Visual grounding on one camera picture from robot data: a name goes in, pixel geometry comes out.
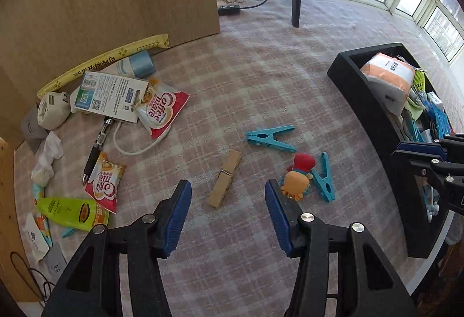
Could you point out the teal plastic clothespin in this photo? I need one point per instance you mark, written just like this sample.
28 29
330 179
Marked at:
267 137
323 180

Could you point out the small coffee mate sachet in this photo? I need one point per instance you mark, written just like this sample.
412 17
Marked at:
103 183

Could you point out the long yellow paper packet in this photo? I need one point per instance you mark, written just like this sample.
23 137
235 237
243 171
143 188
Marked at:
106 59

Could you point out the crumpled white tissue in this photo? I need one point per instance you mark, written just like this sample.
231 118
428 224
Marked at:
43 171

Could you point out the black storage tray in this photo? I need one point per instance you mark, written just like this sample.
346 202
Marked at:
385 133

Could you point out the wooden clothespin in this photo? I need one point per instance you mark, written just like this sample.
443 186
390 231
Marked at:
224 178

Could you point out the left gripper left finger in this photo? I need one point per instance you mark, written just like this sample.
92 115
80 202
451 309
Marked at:
171 215

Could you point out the orange cartoon figurine keychain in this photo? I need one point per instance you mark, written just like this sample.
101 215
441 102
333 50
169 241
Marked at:
296 181

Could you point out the brown wooden board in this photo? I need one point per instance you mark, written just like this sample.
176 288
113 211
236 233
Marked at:
41 39

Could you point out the white bottle blue cap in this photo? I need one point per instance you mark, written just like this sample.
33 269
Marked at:
138 65

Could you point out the green mesh shuttlecock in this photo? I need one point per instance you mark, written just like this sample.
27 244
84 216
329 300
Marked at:
419 81

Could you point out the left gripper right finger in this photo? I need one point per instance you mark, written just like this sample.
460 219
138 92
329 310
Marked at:
284 213

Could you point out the orange white tissue pack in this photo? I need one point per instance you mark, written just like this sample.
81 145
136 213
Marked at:
391 79

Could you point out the large coffee mate sachet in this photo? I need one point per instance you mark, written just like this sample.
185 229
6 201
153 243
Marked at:
159 107

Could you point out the light green cleaning cloth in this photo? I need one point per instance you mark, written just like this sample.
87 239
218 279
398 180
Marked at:
416 109

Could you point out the checkered pink tablecloth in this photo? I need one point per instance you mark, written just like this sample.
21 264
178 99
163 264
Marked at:
261 72

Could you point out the black pen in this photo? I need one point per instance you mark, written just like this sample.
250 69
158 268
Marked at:
96 149

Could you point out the white power plug adapter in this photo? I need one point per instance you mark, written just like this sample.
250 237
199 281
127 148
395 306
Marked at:
53 110

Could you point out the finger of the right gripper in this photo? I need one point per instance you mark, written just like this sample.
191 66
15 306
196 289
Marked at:
421 148

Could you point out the green yellow tube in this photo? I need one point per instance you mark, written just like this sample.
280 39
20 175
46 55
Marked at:
80 214

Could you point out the white printed instruction card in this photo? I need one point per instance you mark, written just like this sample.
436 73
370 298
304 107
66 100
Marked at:
110 95

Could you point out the grey card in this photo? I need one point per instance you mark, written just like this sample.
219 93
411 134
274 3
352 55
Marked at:
54 262

